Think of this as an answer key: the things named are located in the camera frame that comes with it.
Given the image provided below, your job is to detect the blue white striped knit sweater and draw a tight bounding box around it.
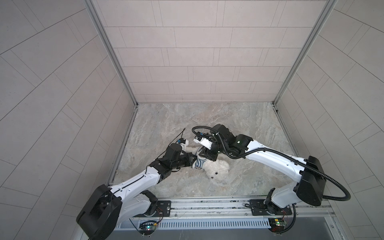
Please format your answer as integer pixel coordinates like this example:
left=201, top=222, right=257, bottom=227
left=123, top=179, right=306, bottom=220
left=192, top=147, right=208, bottom=170

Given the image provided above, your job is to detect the white teddy bear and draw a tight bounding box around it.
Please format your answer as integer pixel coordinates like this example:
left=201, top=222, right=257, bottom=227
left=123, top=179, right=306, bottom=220
left=186, top=146, right=230, bottom=185

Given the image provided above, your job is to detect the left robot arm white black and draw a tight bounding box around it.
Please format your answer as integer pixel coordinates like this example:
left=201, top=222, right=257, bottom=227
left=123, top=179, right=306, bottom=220
left=76, top=143, right=197, bottom=240

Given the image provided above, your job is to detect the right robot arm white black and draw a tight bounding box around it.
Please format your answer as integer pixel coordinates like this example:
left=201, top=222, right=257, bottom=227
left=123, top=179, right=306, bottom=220
left=192, top=124, right=327, bottom=215

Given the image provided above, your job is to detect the ventilation grille strip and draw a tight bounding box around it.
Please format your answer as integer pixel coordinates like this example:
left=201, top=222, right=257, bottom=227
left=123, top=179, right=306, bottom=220
left=115, top=218, right=271, bottom=231

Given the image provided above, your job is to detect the left controller circuit board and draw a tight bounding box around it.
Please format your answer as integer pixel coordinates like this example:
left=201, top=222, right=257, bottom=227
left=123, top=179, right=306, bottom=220
left=139, top=220, right=159, bottom=236

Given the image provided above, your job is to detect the controller circuit board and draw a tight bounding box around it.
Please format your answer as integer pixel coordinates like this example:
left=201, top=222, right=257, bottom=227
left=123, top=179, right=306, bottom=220
left=268, top=218, right=287, bottom=233
left=139, top=220, right=159, bottom=236

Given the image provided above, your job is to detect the right controller circuit board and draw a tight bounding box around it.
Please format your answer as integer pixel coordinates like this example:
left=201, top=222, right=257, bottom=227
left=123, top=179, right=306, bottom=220
left=268, top=218, right=287, bottom=233

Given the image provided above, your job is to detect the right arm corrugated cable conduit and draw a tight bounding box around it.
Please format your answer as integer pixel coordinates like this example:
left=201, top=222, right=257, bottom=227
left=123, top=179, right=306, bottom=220
left=191, top=125, right=352, bottom=233

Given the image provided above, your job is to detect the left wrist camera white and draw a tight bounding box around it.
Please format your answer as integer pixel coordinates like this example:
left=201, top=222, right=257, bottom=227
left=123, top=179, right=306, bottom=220
left=176, top=138, right=189, bottom=152

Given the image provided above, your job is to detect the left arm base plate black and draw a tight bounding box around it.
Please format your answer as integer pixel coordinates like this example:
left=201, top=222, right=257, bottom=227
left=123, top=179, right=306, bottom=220
left=134, top=200, right=172, bottom=218

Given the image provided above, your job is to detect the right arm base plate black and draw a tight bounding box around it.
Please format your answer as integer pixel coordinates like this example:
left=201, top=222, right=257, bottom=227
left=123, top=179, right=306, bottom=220
left=249, top=199, right=293, bottom=216

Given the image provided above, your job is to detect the aluminium mounting rail frame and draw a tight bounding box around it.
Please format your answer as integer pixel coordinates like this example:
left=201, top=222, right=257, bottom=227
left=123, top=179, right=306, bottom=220
left=83, top=196, right=336, bottom=222

